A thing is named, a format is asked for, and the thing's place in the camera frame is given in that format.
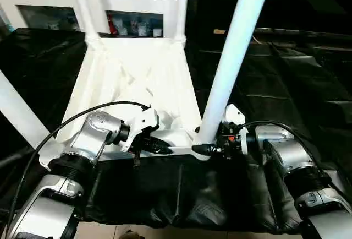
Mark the dark brown rounded object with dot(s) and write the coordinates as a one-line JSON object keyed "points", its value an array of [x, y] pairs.
{"points": [[129, 235]]}

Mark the small tan label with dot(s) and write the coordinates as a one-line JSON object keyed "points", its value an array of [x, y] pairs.
{"points": [[219, 31]]}

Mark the grey curtain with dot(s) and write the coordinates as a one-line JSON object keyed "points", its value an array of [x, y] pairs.
{"points": [[4, 24]]}

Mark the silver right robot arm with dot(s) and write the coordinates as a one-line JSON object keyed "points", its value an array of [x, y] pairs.
{"points": [[291, 156]]}

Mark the black plastic mat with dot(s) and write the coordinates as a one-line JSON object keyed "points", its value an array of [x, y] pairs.
{"points": [[192, 189]]}

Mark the white plastic table leg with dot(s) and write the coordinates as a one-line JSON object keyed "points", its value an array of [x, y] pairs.
{"points": [[19, 106], [85, 7], [233, 57], [182, 7]]}

